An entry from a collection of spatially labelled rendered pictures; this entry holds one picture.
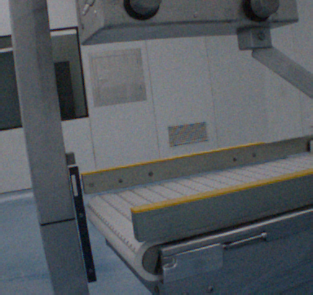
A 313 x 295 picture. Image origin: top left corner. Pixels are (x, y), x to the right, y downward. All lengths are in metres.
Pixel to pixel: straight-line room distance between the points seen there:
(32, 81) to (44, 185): 0.16
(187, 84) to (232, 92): 0.68
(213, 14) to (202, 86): 5.55
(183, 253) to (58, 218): 0.30
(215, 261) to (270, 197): 0.10
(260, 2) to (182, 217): 0.23
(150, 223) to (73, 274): 0.33
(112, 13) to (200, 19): 0.09
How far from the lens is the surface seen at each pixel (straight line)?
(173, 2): 0.42
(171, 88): 5.80
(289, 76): 0.51
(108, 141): 5.57
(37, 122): 0.69
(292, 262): 0.56
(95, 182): 0.70
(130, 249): 0.48
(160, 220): 0.45
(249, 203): 0.49
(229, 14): 0.44
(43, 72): 0.70
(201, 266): 0.48
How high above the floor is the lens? 1.06
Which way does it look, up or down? 10 degrees down
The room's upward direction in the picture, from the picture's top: 7 degrees counter-clockwise
